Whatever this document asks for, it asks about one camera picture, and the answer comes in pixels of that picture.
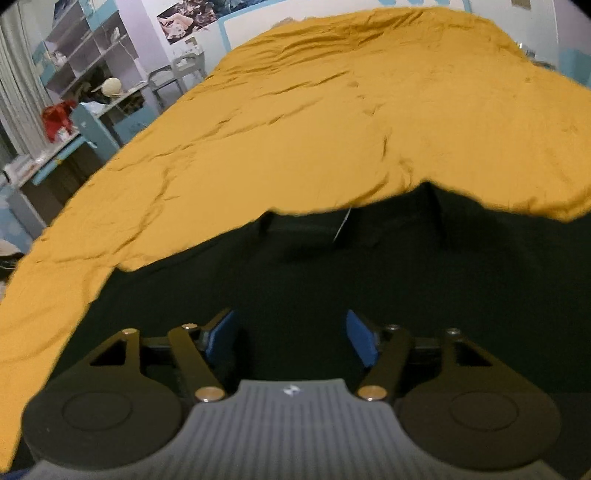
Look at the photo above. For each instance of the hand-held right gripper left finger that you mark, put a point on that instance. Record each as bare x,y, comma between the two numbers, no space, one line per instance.
219,337

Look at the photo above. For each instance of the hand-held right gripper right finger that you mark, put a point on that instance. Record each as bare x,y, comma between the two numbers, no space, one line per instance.
362,339

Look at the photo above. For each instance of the black long-sleeve sweater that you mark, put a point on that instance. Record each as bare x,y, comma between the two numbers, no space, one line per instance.
323,277

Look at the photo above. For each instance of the yellow quilted blanket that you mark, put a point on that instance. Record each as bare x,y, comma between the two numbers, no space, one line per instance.
323,115

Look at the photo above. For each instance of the light blue chair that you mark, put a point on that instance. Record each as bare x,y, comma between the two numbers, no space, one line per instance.
94,131

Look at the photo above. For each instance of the light blue desk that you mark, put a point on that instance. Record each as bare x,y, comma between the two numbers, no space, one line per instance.
51,159

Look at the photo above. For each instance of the grey metal cart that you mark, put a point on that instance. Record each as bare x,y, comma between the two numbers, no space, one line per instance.
178,76

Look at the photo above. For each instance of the red bag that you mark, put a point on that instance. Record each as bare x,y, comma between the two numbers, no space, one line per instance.
57,120

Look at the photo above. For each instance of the white and blue headboard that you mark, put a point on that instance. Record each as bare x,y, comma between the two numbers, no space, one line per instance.
240,27

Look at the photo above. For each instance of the grey curtain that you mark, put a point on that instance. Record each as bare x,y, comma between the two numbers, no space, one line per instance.
18,92

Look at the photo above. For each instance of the white and blue wardrobe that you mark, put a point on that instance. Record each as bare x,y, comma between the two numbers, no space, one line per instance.
575,64

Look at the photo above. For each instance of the wall poster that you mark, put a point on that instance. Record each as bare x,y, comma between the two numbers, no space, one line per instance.
184,21

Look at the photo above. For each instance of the white wall shelf unit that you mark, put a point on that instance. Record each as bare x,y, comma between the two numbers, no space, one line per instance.
83,41

